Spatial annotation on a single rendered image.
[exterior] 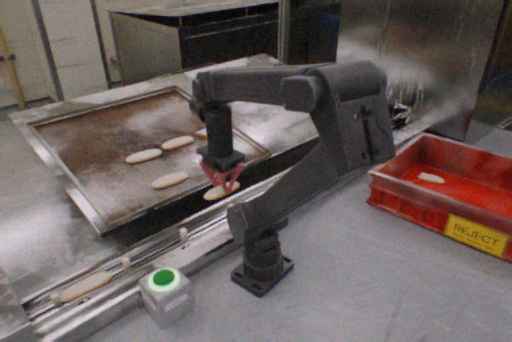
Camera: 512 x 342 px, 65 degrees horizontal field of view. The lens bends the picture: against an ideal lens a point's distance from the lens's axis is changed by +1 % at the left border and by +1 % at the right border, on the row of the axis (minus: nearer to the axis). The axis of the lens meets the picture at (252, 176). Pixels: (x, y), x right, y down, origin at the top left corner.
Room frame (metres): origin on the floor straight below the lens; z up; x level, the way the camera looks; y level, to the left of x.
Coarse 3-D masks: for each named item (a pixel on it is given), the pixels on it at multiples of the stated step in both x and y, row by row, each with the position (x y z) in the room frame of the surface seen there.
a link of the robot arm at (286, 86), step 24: (216, 72) 0.73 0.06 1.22; (240, 72) 0.66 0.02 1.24; (264, 72) 0.59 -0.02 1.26; (288, 72) 0.53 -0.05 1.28; (384, 72) 0.48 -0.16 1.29; (216, 96) 0.72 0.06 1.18; (240, 96) 0.65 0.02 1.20; (264, 96) 0.58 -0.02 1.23; (288, 96) 0.47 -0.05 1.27; (312, 96) 0.43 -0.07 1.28
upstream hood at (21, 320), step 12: (0, 276) 0.53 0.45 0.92; (0, 288) 0.50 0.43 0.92; (12, 288) 0.50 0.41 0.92; (0, 300) 0.47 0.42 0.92; (12, 300) 0.47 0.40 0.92; (0, 312) 0.45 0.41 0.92; (12, 312) 0.45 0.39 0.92; (24, 312) 0.45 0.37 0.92; (0, 324) 0.42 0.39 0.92; (12, 324) 0.42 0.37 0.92; (24, 324) 0.42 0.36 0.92; (0, 336) 0.40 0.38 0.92; (12, 336) 0.41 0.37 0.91; (24, 336) 0.42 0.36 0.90
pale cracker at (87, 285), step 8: (104, 272) 0.60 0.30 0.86; (88, 280) 0.57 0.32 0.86; (96, 280) 0.57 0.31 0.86; (104, 280) 0.58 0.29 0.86; (72, 288) 0.56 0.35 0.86; (80, 288) 0.56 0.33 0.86; (88, 288) 0.56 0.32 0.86; (96, 288) 0.56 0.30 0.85; (64, 296) 0.54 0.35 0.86; (72, 296) 0.54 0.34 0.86; (80, 296) 0.54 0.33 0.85
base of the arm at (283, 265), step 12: (252, 252) 0.60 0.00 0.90; (264, 252) 0.60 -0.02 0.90; (276, 252) 0.60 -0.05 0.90; (240, 264) 0.64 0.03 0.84; (252, 264) 0.60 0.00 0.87; (264, 264) 0.59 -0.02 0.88; (276, 264) 0.60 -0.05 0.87; (288, 264) 0.64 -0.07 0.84; (240, 276) 0.61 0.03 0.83; (252, 276) 0.59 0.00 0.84; (264, 276) 0.59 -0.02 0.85; (276, 276) 0.60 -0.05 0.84; (252, 288) 0.57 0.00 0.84; (264, 288) 0.57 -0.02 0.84
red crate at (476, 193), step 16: (416, 176) 1.01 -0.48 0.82; (448, 176) 1.01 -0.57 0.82; (384, 192) 0.85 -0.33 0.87; (448, 192) 0.92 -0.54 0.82; (464, 192) 0.92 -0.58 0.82; (480, 192) 0.92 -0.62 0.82; (496, 192) 0.92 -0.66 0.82; (384, 208) 0.84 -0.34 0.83; (400, 208) 0.82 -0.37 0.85; (416, 208) 0.80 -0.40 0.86; (496, 208) 0.85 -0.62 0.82; (432, 224) 0.77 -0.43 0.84; (496, 256) 0.67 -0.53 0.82
